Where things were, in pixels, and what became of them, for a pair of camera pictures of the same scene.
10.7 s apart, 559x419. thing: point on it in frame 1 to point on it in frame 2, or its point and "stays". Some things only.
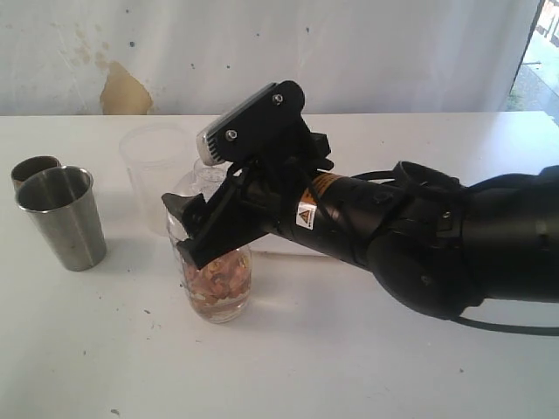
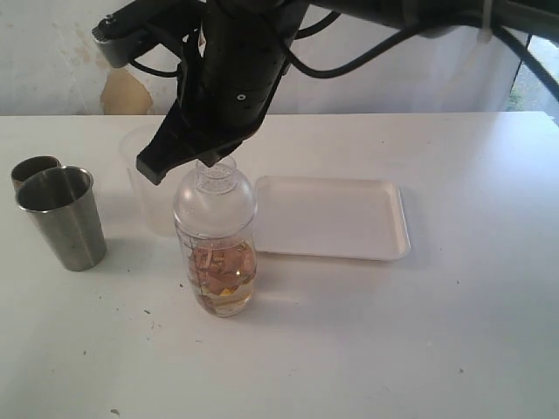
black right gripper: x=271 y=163 to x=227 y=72
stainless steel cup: x=63 y=202 stays
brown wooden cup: x=25 y=167 stays
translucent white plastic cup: x=155 y=154 stays
